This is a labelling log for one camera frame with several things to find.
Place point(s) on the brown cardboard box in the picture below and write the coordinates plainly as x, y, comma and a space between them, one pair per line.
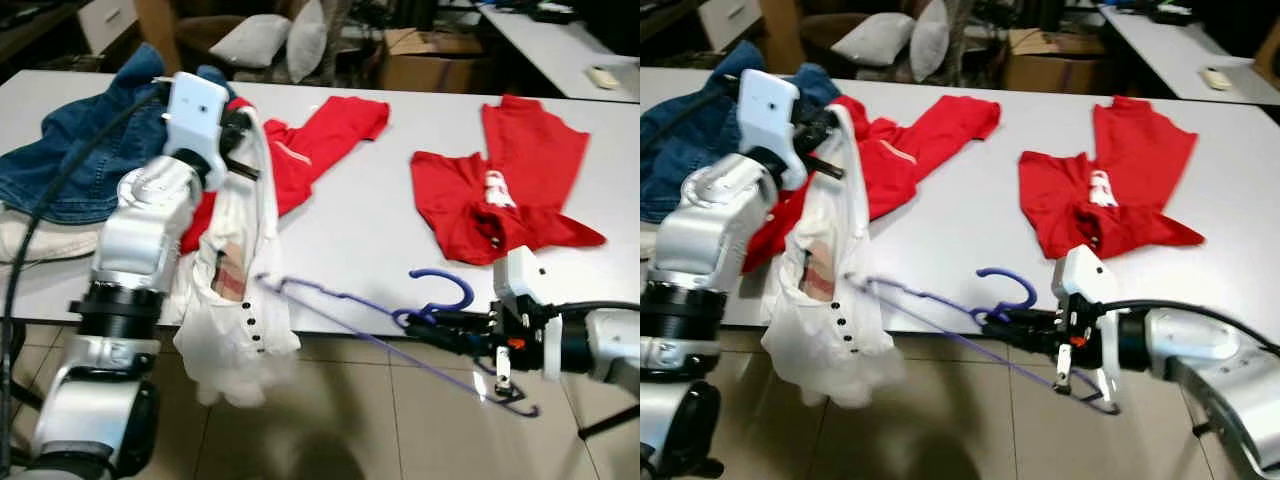
1050, 65
430, 65

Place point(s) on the white shirt plaid trim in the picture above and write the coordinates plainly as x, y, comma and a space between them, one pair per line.
240, 330
830, 340

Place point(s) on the small white table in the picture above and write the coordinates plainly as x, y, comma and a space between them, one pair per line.
560, 45
1170, 45

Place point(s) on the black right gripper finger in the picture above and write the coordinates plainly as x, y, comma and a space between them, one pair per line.
445, 336
1015, 317
440, 318
1018, 335

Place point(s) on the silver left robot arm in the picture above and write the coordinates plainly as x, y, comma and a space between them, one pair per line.
145, 230
710, 225

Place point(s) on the white remote control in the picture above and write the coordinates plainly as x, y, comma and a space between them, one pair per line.
1217, 78
603, 77

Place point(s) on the red shirt white stripes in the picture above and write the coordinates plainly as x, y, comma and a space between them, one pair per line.
930, 130
320, 135

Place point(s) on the red polo shirt white logo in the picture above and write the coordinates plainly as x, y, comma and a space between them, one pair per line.
530, 150
1140, 150

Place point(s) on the purple clothes hanger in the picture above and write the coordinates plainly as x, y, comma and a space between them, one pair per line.
1033, 290
469, 292

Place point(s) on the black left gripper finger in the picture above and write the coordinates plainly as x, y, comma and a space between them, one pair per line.
245, 170
826, 169

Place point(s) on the blue denim jacket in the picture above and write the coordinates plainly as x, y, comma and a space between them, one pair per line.
680, 150
70, 160

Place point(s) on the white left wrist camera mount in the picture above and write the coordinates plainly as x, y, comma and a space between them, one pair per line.
768, 110
197, 110

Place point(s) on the wide grey pillow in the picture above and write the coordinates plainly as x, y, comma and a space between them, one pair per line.
250, 40
875, 38

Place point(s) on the large white table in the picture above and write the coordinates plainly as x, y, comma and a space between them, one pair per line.
960, 240
350, 250

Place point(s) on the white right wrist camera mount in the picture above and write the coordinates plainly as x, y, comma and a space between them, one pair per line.
520, 275
1078, 272

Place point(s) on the cream white garment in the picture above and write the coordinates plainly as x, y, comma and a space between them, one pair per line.
40, 240
648, 240

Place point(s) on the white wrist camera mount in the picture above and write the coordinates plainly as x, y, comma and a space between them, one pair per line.
1078, 272
197, 110
520, 275
768, 110

